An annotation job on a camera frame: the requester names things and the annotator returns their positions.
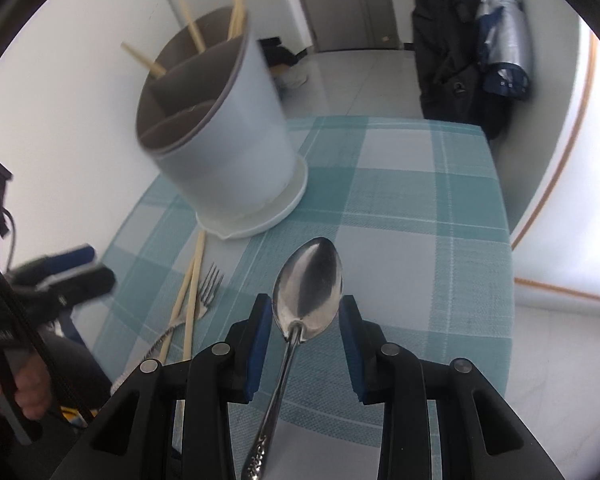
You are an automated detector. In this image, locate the metal spoon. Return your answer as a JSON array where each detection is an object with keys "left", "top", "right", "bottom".
[{"left": 241, "top": 236, "right": 344, "bottom": 480}]

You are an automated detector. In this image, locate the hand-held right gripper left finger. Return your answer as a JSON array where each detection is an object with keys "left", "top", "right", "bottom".
[{"left": 50, "top": 294, "right": 273, "bottom": 480}]

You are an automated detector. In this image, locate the white and grey utensil holder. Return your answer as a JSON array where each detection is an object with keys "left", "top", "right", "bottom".
[{"left": 136, "top": 6, "right": 309, "bottom": 239}]

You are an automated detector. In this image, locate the grey cable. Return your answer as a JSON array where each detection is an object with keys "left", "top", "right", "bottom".
[{"left": 0, "top": 207, "right": 18, "bottom": 266}]

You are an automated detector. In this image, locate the white panel with gold trim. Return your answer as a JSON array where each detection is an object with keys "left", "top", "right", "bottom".
[{"left": 507, "top": 20, "right": 600, "bottom": 311}]

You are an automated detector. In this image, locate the silver folded umbrella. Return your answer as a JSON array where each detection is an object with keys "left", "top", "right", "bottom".
[{"left": 475, "top": 0, "right": 533, "bottom": 142}]

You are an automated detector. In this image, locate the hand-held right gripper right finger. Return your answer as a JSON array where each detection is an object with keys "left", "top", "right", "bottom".
[{"left": 339, "top": 295, "right": 566, "bottom": 480}]

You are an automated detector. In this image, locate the metal fork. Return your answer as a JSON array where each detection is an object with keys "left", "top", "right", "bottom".
[{"left": 145, "top": 263, "right": 225, "bottom": 361}]

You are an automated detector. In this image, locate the black backpack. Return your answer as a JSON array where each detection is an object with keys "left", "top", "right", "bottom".
[{"left": 411, "top": 0, "right": 486, "bottom": 126}]

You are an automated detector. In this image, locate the grey door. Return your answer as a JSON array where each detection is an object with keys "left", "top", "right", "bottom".
[{"left": 286, "top": 0, "right": 403, "bottom": 53}]

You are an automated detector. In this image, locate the person's left hand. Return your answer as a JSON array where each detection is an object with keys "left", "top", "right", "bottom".
[{"left": 0, "top": 357, "right": 52, "bottom": 418}]

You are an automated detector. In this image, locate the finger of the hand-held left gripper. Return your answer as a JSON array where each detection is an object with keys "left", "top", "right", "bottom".
[
  {"left": 10, "top": 244, "right": 97, "bottom": 288},
  {"left": 35, "top": 266, "right": 117, "bottom": 318}
]

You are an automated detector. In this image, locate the teal plaid placemat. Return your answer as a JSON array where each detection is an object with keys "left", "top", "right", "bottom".
[{"left": 72, "top": 116, "right": 515, "bottom": 480}]

